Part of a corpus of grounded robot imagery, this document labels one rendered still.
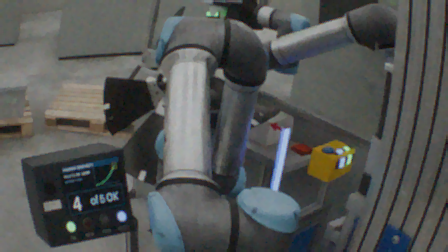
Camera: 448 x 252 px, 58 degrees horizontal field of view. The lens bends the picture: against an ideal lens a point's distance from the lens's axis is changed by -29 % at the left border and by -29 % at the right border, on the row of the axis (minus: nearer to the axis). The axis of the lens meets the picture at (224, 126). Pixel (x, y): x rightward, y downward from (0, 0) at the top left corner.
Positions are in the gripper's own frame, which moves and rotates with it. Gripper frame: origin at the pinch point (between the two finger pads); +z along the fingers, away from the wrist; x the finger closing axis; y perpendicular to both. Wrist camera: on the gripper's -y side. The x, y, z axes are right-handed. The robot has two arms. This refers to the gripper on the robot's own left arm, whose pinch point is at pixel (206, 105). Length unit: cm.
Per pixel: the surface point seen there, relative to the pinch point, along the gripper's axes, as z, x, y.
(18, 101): 191, 64, 219
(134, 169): -5.7, 20.4, 21.9
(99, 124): 233, 94, 138
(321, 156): 7.2, 15.8, -35.8
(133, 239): -53, 19, 8
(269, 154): 51, 34, -16
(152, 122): 4.8, 8.0, 18.1
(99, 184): -66, -2, 10
